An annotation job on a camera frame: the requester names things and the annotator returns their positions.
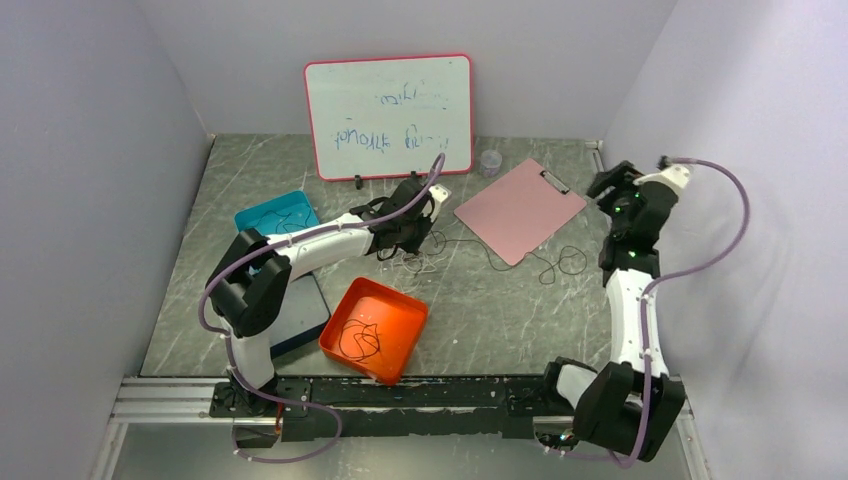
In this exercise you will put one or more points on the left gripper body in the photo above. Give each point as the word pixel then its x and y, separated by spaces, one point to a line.
pixel 414 234

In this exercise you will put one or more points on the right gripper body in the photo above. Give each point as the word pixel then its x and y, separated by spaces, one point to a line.
pixel 621 180

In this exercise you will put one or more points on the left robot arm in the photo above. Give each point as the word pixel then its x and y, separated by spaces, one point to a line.
pixel 244 295

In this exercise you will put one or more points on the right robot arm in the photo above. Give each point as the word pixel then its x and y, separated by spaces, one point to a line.
pixel 629 407

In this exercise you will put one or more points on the orange square tray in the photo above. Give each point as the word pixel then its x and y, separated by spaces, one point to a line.
pixel 374 330

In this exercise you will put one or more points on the pink clipboard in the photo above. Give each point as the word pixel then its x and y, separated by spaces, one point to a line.
pixel 520 210

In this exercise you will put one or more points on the clear jar of paperclips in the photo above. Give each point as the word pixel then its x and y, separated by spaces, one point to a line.
pixel 490 163

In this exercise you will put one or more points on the red-framed whiteboard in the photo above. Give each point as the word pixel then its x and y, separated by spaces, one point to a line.
pixel 388 117

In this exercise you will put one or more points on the teal square tray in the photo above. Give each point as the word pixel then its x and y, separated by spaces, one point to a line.
pixel 284 214

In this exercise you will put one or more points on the dark blue square tray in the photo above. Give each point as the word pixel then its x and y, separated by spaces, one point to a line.
pixel 303 316

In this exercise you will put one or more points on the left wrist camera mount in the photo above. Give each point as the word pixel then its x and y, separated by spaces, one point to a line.
pixel 439 195

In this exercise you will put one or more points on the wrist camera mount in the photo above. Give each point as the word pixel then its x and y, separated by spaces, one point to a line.
pixel 439 195
pixel 672 175

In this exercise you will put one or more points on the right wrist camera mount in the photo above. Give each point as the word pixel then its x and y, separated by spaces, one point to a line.
pixel 672 175

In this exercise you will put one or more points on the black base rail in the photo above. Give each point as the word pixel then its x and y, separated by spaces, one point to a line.
pixel 512 406

